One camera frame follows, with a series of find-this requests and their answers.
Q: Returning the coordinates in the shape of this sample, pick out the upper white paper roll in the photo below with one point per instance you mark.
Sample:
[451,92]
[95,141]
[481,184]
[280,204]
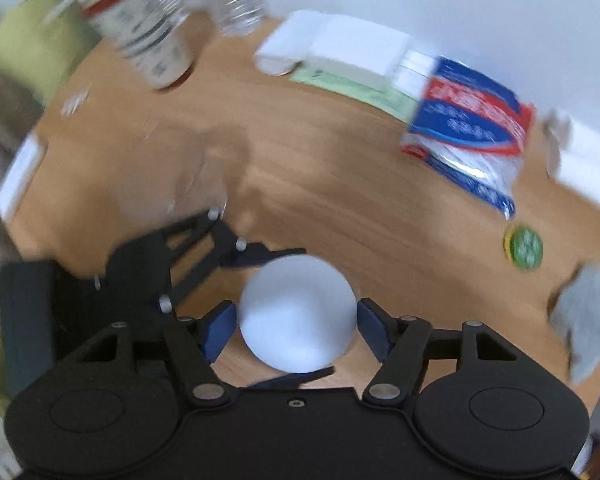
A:
[574,136]

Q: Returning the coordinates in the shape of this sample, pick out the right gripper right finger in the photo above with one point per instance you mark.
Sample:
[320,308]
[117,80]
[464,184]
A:
[400,346]

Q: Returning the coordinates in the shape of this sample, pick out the crumpled white paper scrap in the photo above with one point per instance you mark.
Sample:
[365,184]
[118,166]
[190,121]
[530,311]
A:
[73,104]

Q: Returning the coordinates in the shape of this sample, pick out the white tissue pack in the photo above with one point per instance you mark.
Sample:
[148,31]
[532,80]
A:
[364,52]

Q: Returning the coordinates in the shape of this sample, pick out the textured clear glass cup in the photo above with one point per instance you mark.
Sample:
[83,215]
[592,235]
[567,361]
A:
[176,171]

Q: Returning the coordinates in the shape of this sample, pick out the yellow paper bag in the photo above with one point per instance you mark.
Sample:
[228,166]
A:
[42,56]

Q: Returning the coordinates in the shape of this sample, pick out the green paper sheet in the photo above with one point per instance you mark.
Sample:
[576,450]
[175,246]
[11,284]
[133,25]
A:
[393,102]

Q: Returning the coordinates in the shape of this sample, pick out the grey crumpled cloth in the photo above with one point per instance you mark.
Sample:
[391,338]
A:
[576,319]

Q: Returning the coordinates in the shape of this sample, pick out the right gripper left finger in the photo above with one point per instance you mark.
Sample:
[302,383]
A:
[192,346]

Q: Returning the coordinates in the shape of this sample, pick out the lower white paper roll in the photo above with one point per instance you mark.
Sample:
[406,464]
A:
[575,173]

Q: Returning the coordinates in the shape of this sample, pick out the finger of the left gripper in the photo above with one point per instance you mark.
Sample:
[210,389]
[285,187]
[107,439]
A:
[293,381]
[272,254]

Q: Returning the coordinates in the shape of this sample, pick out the white power bank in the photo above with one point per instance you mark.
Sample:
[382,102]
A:
[20,174]

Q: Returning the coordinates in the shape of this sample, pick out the green yellow round tin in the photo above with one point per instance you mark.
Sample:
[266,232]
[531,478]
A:
[523,247]

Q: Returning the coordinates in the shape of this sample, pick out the white paper roll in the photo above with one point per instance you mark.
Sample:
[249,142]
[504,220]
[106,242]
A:
[575,173]
[574,136]

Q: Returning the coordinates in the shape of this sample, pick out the blue red plastic packet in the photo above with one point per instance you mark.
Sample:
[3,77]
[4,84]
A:
[473,131]

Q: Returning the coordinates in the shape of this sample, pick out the red cream floral tumbler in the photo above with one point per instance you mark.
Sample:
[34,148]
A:
[145,33]

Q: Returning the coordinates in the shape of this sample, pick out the white jar cap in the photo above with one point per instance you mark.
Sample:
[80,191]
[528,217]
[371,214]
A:
[298,314]

